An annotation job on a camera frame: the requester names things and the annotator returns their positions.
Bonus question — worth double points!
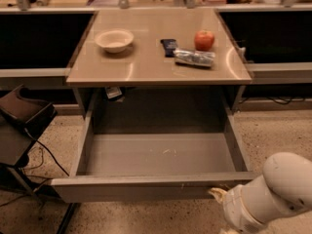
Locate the black cable on floor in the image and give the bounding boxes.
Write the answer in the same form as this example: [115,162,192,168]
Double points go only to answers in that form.
[23,127,70,177]

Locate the white paper bowl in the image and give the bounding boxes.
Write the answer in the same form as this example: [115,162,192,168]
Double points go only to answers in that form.
[95,28,134,54]

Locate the grey rail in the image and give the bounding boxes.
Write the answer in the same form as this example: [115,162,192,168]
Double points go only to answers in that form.
[246,62,312,85]
[0,68,70,91]

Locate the red apple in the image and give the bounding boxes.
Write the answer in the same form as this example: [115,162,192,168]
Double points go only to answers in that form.
[194,30,215,51]

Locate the grey top drawer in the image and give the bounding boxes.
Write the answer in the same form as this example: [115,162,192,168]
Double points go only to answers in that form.
[50,87,261,204]

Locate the silver foil snack bag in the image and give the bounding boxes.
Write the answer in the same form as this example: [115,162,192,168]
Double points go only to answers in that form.
[174,48,215,67]

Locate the grey right side rail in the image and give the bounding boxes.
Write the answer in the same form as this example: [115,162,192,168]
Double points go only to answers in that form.
[246,62,312,85]

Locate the grey left side rail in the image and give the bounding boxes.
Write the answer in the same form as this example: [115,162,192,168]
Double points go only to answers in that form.
[0,68,70,91]

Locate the grey drawer cabinet with top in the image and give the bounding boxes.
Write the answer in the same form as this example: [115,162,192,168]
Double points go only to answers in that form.
[67,8,251,119]

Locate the dark blue snack bar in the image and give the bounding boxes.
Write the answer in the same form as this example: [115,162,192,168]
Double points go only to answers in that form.
[160,39,177,58]

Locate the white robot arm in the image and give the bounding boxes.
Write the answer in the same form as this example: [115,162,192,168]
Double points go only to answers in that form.
[209,152,312,234]

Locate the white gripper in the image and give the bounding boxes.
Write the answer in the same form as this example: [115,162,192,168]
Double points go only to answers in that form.
[209,183,267,234]

